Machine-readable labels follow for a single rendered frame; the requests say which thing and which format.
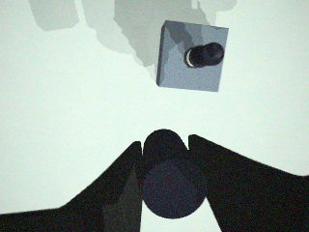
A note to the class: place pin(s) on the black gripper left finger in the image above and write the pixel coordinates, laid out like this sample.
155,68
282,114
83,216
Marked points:
111,203

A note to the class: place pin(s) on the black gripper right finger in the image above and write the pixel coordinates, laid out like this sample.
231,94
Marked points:
247,195

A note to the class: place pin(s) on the grey-blue square block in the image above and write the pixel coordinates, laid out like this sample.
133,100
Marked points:
176,39

